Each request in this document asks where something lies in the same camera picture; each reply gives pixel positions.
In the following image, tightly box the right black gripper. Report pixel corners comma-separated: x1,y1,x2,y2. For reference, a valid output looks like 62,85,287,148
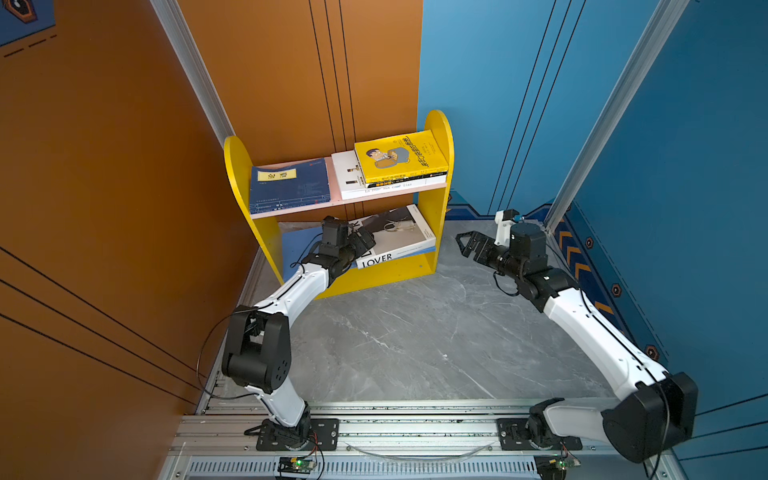
455,231,525,282

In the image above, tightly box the grey white photo book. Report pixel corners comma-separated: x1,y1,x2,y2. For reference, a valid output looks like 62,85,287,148
353,204,436,269

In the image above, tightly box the white book with brown bars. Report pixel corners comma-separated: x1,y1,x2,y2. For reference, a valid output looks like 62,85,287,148
331,151,447,201

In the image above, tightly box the black book with orange title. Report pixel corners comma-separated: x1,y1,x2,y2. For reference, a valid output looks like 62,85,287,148
366,171,448,189

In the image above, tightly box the dark blue book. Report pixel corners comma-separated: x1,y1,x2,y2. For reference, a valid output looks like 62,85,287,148
249,159,331,215

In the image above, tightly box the yellow cartoon cover book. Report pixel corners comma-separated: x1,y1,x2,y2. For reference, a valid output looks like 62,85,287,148
354,131,449,184

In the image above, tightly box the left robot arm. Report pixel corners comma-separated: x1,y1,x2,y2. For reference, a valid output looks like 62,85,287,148
221,216,375,450

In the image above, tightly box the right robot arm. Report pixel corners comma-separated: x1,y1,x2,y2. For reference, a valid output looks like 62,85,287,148
456,219,698,463

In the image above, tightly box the yellow pink blue bookshelf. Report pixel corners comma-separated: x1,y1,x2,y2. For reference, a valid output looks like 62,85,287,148
223,110,455,298

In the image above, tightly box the left green circuit board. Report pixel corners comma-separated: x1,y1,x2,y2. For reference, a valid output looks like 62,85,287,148
277,456,319,478

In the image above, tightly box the right circuit board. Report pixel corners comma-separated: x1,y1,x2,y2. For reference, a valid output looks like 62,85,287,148
534,456,581,480

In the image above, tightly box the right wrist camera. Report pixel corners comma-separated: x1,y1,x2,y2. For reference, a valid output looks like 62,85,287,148
494,209,520,247

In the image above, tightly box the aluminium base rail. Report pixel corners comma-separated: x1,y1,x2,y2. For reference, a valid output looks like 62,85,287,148
159,400,685,479

